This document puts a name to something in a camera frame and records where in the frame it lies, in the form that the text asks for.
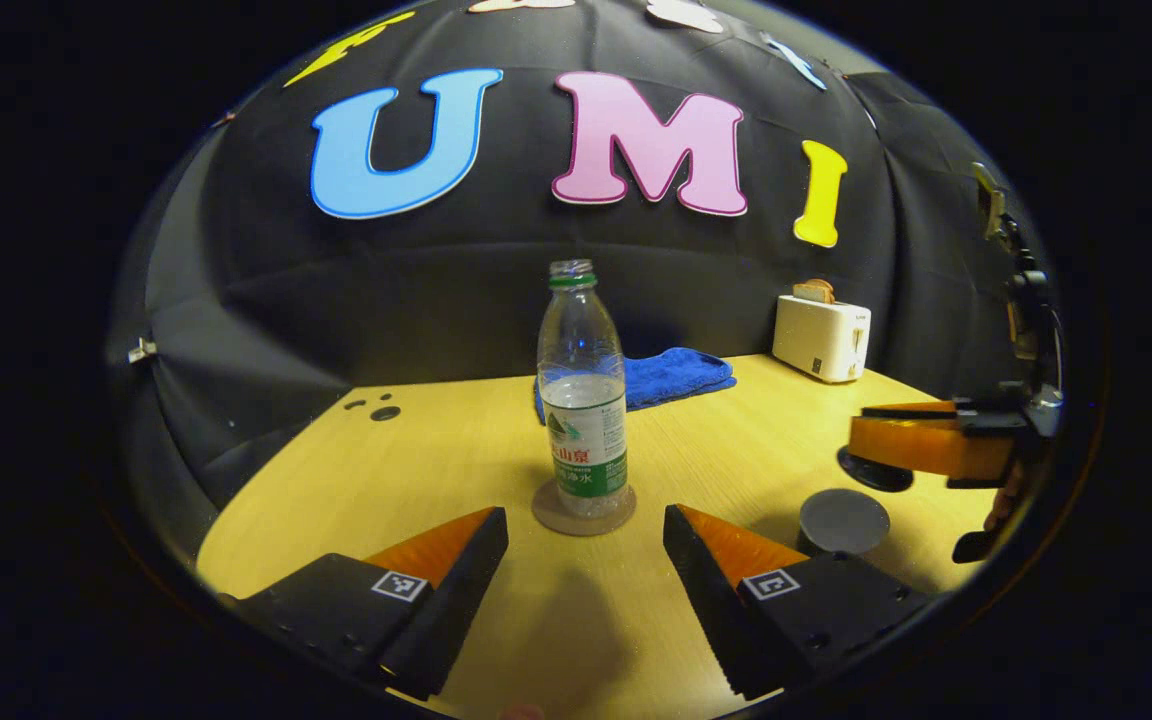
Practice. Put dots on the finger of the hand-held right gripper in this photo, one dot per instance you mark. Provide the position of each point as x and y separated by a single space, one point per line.
981 409
926 445

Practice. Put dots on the white toaster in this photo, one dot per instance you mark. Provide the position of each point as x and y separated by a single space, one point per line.
821 340

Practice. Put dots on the black table grommet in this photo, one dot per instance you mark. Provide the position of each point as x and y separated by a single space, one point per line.
385 413

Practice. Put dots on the toasted bread slice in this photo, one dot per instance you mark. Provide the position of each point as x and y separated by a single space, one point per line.
814 291

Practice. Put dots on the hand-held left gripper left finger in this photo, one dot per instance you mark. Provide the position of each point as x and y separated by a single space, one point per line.
456 590

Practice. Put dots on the clear plastic water bottle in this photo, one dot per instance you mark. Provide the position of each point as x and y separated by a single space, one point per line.
584 420

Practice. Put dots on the folded blue towel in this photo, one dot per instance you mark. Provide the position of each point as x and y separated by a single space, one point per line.
681 375

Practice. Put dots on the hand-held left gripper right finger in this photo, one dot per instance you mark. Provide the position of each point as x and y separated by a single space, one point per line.
706 590

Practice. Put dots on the round brown coaster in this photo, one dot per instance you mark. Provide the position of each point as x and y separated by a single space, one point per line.
556 520

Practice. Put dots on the silver metal clip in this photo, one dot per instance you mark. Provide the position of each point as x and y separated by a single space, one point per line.
143 350

